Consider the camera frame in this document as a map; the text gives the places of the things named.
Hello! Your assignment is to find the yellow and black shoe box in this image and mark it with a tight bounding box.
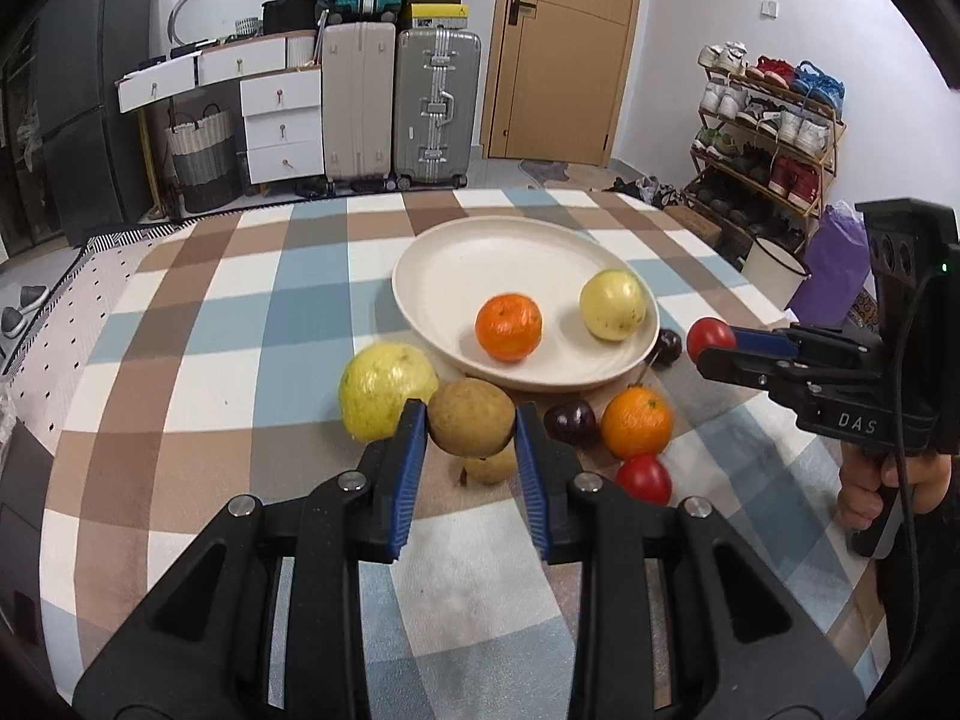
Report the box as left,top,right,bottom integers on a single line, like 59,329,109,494
401,4,472,32

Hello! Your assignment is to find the wooden shoe rack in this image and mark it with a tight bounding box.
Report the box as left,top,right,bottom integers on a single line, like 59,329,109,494
686,64,847,248

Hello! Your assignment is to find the patterned doormat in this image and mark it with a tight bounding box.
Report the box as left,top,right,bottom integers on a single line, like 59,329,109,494
847,289,880,331

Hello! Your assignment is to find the grey floor mat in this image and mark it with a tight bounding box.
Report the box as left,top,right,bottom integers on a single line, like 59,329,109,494
517,161,572,188

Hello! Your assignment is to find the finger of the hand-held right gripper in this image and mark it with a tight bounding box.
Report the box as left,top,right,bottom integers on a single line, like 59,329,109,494
697,349,826,393
724,322,887,362

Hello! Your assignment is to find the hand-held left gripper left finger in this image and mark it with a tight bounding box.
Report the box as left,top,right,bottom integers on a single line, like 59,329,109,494
71,399,429,720

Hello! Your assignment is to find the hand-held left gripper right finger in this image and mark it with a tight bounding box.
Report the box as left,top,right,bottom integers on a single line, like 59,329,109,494
514,401,868,720

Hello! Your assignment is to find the purple paper bag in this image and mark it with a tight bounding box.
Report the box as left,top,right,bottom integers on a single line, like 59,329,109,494
786,202,875,331

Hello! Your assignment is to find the dark grey refrigerator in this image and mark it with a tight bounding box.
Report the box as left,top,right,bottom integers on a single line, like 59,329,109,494
34,0,155,245

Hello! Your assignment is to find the grey woven laundry basket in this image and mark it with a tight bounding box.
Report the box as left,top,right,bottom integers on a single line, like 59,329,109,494
165,106,241,215

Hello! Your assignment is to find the dark glass cabinet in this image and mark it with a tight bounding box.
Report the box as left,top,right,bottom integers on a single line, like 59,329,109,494
0,22,47,263

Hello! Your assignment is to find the white enamel bucket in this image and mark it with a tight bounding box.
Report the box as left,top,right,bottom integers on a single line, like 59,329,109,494
741,235,812,310

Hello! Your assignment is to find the pile of dark shoes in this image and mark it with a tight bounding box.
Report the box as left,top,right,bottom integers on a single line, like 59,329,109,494
604,176,683,209

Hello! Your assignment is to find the beige suitcase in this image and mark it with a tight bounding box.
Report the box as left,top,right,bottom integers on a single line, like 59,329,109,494
321,21,397,192

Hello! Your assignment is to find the red tomato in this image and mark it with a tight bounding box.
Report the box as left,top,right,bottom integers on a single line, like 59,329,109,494
615,454,673,507
687,317,738,362

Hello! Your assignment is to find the person's right hand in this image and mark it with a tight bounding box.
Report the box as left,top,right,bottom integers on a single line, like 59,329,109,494
836,450,960,535

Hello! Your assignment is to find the silver suitcase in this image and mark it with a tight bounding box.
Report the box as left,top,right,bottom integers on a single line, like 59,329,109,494
394,28,482,190

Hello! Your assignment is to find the brown round fruit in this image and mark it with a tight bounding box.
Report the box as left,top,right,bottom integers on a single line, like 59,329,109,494
427,379,517,458
459,450,520,486

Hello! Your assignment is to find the shoe rack with shoes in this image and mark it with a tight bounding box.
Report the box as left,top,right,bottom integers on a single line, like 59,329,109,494
690,43,845,241

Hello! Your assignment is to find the white drawer desk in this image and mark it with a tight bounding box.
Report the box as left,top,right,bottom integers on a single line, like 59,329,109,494
116,30,325,188

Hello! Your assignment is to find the cardboard box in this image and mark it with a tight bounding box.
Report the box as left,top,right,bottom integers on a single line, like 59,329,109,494
667,204,725,248

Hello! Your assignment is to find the cream round plate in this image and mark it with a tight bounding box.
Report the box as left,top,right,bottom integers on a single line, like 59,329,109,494
391,216,661,392

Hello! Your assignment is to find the wooden door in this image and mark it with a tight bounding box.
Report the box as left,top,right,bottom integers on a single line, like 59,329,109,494
480,0,647,166

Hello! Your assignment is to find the small yellow guava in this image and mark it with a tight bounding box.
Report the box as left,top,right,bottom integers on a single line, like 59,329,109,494
579,268,648,342

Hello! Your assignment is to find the black storage box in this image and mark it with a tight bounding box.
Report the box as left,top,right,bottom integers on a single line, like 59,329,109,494
262,0,331,35

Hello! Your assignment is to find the dotted beige rug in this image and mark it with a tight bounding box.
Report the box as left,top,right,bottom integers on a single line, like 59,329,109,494
0,229,188,421

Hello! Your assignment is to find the person's right forearm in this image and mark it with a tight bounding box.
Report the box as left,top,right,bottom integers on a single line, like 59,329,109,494
876,499,960,698

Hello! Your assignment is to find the orange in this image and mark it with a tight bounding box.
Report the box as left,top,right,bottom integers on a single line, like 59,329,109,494
475,292,543,362
601,385,674,460

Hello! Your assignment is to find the black cable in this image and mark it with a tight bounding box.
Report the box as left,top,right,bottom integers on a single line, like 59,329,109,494
892,270,947,661

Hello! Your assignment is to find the large yellow-green guava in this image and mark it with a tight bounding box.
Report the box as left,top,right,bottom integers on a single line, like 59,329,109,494
337,343,440,443

